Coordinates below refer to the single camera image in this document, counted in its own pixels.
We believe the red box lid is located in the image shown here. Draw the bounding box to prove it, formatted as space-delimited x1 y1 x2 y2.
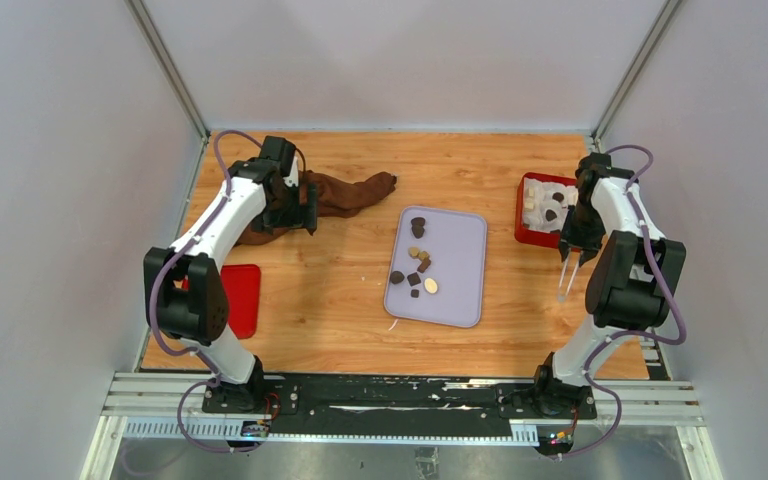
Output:
220 264 262 340

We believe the red box with white liners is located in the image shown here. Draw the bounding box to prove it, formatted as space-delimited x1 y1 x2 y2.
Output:
514 172 578 249

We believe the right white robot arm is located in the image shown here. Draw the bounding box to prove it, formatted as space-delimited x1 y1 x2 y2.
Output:
530 153 686 418

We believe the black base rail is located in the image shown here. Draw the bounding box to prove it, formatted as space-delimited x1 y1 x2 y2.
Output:
202 372 596 438

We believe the dark round chocolate left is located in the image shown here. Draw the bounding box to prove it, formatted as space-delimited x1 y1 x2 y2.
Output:
389 271 405 285

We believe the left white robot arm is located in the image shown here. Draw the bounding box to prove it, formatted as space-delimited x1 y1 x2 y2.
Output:
143 136 318 413

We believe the lavender tray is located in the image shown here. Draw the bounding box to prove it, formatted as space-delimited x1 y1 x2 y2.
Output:
383 206 488 328

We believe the white oval chocolate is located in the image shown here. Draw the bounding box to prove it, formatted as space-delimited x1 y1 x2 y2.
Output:
423 278 439 294

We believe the brown cloth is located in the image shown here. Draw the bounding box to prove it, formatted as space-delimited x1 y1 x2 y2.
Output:
234 168 399 246

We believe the dark ridged chocolate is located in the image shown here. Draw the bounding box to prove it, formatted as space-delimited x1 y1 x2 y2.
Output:
406 273 421 286

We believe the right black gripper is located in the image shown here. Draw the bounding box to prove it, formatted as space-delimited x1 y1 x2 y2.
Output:
559 199 606 265

